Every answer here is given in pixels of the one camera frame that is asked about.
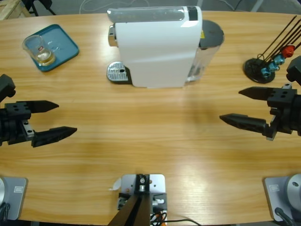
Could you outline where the white capsule coffee machine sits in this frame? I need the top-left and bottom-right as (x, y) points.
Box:
(106, 5), (203, 89)

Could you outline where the clear drinking glass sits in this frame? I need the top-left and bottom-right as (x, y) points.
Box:
(22, 34), (57, 67)

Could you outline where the red coffee capsule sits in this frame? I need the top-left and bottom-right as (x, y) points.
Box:
(283, 44), (296, 58)

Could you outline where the black chair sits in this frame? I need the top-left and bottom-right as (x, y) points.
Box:
(24, 0), (57, 16)

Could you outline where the light wooden crate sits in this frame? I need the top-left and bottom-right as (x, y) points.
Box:
(0, 0), (31, 21)

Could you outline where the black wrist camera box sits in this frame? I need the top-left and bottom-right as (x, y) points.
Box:
(0, 74), (16, 102)
(282, 56), (301, 89)

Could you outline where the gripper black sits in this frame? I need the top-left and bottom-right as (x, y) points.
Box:
(219, 86), (301, 141)
(0, 100), (78, 148)

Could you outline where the orange cable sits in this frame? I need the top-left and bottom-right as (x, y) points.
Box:
(150, 210), (168, 223)

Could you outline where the black base cable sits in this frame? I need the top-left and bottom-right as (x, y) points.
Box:
(274, 207), (296, 226)
(0, 202), (11, 222)

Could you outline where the teal square tray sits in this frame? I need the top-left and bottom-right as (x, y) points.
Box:
(23, 24), (80, 73)

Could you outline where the thin black cable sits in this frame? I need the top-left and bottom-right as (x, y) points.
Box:
(164, 219), (200, 226)

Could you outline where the black capsule holder with rods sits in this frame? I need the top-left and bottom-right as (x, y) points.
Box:
(243, 15), (301, 84)

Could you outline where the grey metal frame leg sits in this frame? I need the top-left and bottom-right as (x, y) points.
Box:
(251, 0), (264, 12)

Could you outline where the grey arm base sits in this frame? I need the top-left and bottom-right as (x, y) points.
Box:
(0, 176), (29, 221)
(262, 173), (301, 222)

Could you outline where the white paper tag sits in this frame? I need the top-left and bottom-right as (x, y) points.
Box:
(108, 178), (122, 192)

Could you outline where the white block with dark post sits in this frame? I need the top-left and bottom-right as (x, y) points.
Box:
(108, 173), (168, 226)

